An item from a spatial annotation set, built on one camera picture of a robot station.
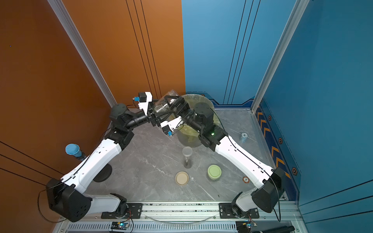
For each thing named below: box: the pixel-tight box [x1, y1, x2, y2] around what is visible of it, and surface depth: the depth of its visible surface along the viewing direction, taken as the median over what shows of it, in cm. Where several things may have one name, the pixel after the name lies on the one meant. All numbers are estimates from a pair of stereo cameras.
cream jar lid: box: [174, 170, 190, 186], surface depth 85 cm
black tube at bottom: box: [251, 225, 296, 233], surface depth 69 cm
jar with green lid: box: [207, 164, 222, 181], surface depth 82 cm
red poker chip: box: [242, 176, 251, 184], surface depth 86 cm
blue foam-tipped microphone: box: [65, 143, 87, 161], surface depth 65 cm
